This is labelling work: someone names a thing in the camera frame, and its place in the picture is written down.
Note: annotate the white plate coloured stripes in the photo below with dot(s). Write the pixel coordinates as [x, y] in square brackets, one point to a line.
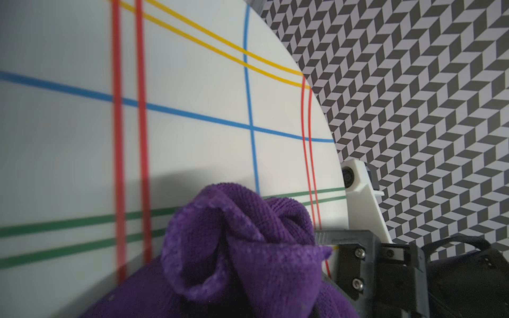
[116, 113]

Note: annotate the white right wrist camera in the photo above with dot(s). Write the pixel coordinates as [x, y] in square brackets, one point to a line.
[362, 192]

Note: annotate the purple microfibre cloth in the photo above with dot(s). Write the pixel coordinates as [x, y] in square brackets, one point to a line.
[231, 253]

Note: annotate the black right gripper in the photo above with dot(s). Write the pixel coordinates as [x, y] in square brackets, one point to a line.
[458, 276]

